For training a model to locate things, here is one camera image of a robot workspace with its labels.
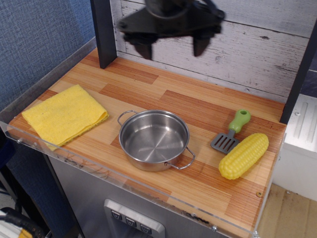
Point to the clear acrylic front guard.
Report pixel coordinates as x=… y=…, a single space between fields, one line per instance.
x=24 y=140

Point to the grey metal left rail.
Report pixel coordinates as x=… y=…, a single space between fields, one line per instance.
x=37 y=89

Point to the stainless steel pot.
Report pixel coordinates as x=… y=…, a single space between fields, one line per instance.
x=155 y=140

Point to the silver button control panel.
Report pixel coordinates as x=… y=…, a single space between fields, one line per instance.
x=127 y=223

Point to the dark left upright post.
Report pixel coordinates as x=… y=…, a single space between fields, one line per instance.
x=104 y=31

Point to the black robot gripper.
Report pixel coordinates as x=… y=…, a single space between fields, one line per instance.
x=200 y=19

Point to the dark upright post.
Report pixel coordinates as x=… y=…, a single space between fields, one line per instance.
x=104 y=31
x=300 y=76

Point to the yellow folded cloth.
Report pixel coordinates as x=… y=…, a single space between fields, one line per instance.
x=65 y=116

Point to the dark right upright post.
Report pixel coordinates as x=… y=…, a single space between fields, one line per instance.
x=300 y=76

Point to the white box at right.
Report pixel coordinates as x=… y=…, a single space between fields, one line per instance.
x=296 y=167

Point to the green handled grey toy spatula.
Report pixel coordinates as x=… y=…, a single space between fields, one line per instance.
x=225 y=142

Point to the stainless steel cabinet front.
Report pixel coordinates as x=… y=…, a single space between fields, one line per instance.
x=86 y=191

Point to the yellow plastic toy corn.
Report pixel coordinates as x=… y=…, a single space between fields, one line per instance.
x=243 y=156

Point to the yellow black object bottom left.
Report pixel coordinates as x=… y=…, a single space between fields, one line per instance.
x=15 y=225

